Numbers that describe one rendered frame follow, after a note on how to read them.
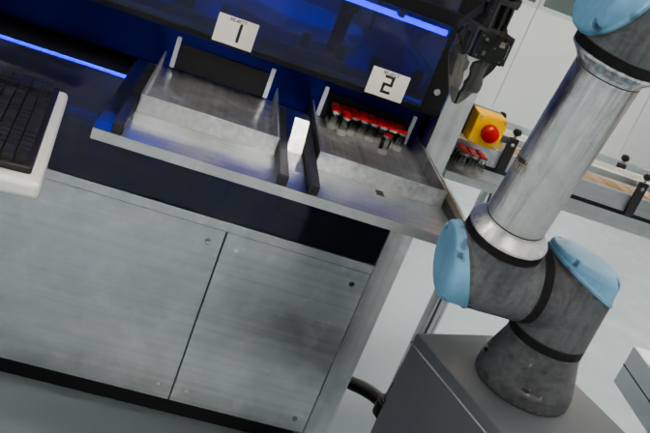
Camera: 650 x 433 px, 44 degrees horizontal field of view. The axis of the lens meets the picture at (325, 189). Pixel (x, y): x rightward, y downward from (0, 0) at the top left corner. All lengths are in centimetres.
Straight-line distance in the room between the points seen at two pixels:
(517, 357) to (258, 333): 90
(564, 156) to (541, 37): 572
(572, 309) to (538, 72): 569
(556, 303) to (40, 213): 117
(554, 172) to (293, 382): 118
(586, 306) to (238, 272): 95
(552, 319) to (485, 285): 12
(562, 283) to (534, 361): 13
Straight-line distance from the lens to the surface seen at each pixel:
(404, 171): 168
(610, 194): 209
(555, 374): 122
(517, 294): 113
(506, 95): 678
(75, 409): 214
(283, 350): 200
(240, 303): 193
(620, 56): 97
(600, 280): 117
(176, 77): 175
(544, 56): 679
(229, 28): 169
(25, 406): 212
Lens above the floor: 137
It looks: 20 degrees down
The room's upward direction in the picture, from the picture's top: 21 degrees clockwise
